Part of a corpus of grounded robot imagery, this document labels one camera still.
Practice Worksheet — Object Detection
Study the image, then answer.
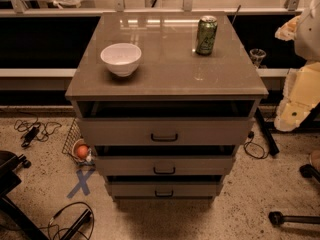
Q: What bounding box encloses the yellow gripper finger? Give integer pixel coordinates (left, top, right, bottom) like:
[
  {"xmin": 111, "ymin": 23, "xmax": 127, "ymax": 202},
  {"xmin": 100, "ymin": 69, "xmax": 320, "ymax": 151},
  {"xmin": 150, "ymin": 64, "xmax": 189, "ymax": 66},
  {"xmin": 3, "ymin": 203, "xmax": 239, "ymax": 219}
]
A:
[
  {"xmin": 274, "ymin": 62, "xmax": 320, "ymax": 132},
  {"xmin": 275, "ymin": 16, "xmax": 300, "ymax": 41}
]

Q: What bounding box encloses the grey top drawer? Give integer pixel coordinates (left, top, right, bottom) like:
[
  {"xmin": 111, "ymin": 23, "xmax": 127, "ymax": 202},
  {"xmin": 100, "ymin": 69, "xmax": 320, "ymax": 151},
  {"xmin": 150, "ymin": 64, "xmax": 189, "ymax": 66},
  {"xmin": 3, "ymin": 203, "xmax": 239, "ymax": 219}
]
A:
[{"xmin": 77, "ymin": 118, "xmax": 254, "ymax": 146}]

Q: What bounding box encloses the grey drawer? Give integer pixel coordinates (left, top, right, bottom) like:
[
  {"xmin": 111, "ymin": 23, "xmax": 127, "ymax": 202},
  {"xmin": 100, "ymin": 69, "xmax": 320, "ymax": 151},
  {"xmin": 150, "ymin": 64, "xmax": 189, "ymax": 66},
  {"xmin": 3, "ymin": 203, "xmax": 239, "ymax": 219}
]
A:
[
  {"xmin": 106, "ymin": 182, "xmax": 222, "ymax": 199},
  {"xmin": 77, "ymin": 118, "xmax": 254, "ymax": 146},
  {"xmin": 95, "ymin": 155, "xmax": 233, "ymax": 176}
]

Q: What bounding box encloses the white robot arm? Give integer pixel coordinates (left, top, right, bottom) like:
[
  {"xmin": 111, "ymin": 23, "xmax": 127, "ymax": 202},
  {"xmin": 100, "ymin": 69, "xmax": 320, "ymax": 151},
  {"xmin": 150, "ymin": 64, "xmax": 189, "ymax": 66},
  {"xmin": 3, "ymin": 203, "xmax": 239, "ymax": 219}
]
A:
[{"xmin": 274, "ymin": 0, "xmax": 320, "ymax": 132}]

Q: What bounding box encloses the grey drawer cabinet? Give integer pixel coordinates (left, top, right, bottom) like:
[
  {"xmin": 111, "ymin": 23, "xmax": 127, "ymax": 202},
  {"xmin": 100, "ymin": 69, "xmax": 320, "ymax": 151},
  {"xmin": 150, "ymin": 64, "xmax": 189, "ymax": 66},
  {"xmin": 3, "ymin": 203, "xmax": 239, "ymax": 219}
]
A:
[{"xmin": 66, "ymin": 12, "xmax": 268, "ymax": 186}]

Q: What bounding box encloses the grey middle drawer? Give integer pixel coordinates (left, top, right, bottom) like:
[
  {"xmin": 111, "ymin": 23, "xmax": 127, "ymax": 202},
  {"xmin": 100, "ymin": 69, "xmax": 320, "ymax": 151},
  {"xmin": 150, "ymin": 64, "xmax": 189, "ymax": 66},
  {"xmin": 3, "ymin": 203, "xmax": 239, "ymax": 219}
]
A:
[{"xmin": 95, "ymin": 155, "xmax": 233, "ymax": 176}]

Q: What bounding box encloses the grey bottom drawer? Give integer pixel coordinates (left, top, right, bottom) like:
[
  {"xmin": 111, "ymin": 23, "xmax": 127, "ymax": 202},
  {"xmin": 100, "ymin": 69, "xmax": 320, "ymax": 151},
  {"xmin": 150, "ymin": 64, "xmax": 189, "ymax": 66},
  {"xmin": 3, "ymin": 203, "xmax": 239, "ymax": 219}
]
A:
[{"xmin": 106, "ymin": 182, "xmax": 222, "ymax": 199}]

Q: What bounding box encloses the clear glass cup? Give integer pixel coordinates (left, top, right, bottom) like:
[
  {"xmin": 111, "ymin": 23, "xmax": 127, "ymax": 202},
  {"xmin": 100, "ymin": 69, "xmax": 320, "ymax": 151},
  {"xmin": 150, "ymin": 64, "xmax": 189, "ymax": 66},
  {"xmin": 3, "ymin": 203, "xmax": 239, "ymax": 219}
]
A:
[{"xmin": 249, "ymin": 48, "xmax": 266, "ymax": 68}]

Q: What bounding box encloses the black bar on floor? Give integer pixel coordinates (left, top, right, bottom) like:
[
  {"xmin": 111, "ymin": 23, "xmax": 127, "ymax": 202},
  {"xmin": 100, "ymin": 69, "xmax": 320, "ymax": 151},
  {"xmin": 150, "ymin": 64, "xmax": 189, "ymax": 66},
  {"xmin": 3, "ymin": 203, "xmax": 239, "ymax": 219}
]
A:
[{"xmin": 255, "ymin": 108, "xmax": 279, "ymax": 157}]

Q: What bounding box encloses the green soda can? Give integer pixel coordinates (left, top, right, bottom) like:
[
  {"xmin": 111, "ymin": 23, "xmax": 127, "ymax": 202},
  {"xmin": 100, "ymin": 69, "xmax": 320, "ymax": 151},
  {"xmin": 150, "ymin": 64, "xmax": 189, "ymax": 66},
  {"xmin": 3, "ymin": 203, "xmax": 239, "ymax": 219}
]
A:
[{"xmin": 196, "ymin": 15, "xmax": 218, "ymax": 55}]

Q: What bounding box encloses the black chair base right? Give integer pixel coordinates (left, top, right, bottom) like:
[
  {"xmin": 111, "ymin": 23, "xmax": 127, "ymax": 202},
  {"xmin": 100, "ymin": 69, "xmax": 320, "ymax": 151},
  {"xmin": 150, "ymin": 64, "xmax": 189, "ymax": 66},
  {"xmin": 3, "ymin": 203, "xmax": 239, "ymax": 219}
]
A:
[{"xmin": 268, "ymin": 164, "xmax": 320, "ymax": 226}]

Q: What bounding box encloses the black chair base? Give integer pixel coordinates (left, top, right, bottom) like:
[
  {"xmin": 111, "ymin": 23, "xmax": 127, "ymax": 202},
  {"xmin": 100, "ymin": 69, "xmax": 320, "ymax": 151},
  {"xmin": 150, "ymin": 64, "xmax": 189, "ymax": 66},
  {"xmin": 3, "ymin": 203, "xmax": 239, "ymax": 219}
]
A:
[
  {"xmin": 268, "ymin": 164, "xmax": 320, "ymax": 226},
  {"xmin": 0, "ymin": 150, "xmax": 48, "ymax": 240}
]

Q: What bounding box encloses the white ceramic bowl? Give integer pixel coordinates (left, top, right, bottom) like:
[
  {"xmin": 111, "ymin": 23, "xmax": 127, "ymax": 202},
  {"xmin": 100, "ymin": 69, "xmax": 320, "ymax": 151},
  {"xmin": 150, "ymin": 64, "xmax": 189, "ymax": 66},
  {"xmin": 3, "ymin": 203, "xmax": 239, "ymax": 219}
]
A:
[{"xmin": 100, "ymin": 43, "xmax": 142, "ymax": 77}]

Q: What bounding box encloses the orange ball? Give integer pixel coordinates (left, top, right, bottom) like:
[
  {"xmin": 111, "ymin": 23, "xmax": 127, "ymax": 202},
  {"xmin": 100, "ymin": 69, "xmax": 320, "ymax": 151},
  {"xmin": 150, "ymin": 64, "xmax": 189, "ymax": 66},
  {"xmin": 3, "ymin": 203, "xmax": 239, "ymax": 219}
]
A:
[{"xmin": 76, "ymin": 145, "xmax": 88, "ymax": 159}]

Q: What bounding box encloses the blue tape cross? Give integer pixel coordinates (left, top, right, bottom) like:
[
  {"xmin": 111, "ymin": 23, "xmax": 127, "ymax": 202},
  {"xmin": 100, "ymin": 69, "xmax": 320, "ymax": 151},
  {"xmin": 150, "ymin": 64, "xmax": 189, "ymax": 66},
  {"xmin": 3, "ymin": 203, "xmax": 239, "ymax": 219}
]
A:
[{"xmin": 67, "ymin": 168, "xmax": 95, "ymax": 199}]

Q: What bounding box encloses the black stand bottom left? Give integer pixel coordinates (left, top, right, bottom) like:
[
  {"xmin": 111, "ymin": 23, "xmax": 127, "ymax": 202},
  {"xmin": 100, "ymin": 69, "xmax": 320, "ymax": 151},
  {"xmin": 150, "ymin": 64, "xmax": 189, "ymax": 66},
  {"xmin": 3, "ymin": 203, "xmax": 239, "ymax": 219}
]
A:
[{"xmin": 60, "ymin": 209, "xmax": 92, "ymax": 240}]

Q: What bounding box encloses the black chair base left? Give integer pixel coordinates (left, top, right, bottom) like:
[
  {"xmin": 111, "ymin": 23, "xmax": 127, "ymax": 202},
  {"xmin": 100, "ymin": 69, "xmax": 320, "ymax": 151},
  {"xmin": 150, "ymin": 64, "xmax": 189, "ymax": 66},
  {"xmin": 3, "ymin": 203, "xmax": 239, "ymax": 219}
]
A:
[{"xmin": 0, "ymin": 150, "xmax": 48, "ymax": 240}]

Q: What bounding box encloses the black cable right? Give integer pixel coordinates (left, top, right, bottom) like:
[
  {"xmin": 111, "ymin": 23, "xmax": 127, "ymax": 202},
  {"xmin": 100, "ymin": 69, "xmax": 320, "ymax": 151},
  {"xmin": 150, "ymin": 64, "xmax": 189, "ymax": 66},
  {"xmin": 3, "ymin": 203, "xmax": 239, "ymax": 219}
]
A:
[{"xmin": 243, "ymin": 131, "xmax": 270, "ymax": 160}]

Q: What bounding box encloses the black cable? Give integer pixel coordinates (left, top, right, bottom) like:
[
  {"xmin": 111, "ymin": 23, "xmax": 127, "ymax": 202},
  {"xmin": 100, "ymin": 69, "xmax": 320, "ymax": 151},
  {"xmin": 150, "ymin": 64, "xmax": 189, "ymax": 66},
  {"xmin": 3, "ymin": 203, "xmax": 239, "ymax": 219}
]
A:
[
  {"xmin": 243, "ymin": 131, "xmax": 270, "ymax": 160},
  {"xmin": 46, "ymin": 201, "xmax": 96, "ymax": 240}
]

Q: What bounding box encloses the wire mesh basket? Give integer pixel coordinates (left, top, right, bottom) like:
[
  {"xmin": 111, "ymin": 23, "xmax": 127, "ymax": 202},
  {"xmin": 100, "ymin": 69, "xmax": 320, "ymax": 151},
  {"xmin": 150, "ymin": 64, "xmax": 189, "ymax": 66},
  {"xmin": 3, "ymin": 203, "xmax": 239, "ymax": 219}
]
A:
[{"xmin": 62, "ymin": 120, "xmax": 94, "ymax": 166}]

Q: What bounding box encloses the black power adapter with cable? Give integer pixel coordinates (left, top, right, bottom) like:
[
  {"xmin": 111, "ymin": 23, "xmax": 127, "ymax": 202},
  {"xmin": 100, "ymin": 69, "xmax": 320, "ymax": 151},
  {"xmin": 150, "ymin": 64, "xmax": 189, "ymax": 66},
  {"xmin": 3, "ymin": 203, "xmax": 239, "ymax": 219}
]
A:
[{"xmin": 14, "ymin": 112, "xmax": 62, "ymax": 149}]

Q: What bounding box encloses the black cable bottom left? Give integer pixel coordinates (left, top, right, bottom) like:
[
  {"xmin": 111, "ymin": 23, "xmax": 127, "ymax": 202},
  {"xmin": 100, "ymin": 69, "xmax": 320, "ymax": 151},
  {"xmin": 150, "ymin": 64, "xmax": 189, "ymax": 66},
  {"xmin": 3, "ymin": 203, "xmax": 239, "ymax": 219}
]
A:
[{"xmin": 46, "ymin": 201, "xmax": 96, "ymax": 240}]

